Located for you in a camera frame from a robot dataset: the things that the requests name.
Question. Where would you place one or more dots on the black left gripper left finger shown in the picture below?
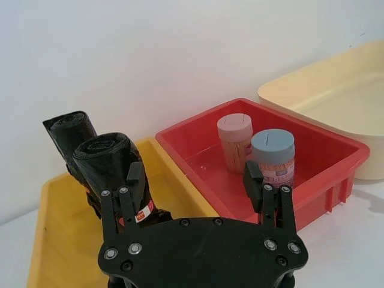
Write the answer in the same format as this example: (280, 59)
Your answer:
(135, 192)

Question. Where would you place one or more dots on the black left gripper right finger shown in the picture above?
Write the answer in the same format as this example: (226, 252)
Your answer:
(255, 192)

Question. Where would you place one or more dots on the black garbage bag roll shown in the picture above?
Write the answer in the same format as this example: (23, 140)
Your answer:
(105, 165)
(72, 126)

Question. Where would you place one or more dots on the toothpick jar with blue lid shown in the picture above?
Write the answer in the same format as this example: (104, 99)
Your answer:
(274, 156)

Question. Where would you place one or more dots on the toothpick jar with pink lid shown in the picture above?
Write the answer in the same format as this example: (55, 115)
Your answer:
(235, 141)

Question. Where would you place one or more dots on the yellow plastic tray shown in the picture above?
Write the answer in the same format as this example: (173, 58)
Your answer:
(69, 228)

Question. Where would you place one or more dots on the red plastic bin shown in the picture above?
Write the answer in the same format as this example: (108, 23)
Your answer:
(324, 150)

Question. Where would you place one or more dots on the cream plastic bin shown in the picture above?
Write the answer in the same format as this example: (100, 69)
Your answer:
(339, 90)

